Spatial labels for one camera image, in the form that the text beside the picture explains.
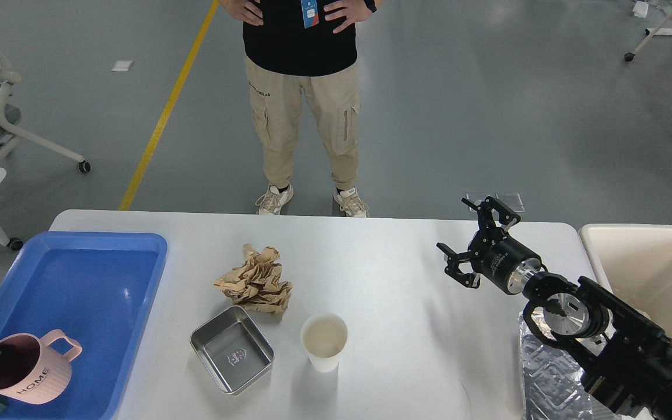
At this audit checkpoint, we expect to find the square stainless steel tray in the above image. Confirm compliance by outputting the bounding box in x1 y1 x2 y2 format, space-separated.
190 305 275 396

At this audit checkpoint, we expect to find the person's left hand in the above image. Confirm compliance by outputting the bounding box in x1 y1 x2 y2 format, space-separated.
324 1 384 34

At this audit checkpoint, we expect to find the blue plastic tray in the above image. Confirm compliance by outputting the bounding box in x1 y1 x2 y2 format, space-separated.
0 231 167 419

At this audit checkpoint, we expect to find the aluminium foil tray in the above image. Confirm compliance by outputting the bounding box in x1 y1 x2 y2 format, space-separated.
519 313 622 419

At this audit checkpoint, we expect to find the pink ceramic mug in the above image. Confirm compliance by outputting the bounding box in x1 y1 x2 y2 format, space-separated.
0 329 83 405

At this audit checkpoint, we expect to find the white paper cup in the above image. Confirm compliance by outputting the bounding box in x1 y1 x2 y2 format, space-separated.
300 313 349 373

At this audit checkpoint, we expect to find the clear plastic floor plate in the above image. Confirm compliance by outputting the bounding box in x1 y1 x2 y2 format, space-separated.
465 193 496 205

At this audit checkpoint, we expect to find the person in black shirt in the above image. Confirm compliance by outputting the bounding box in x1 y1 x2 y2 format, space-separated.
241 1 369 218

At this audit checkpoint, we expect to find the person's right hand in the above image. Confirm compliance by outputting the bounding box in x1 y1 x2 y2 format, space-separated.
219 0 264 26

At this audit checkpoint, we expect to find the beige plastic bin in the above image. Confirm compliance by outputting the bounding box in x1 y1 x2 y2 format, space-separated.
579 224 672 338

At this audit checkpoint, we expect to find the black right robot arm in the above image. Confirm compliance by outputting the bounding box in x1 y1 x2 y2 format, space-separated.
437 196 672 419

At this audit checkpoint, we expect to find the crumpled brown paper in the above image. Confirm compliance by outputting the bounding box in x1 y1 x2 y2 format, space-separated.
213 244 292 316

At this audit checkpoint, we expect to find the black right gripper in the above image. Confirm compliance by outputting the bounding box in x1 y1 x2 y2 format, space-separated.
436 196 543 295

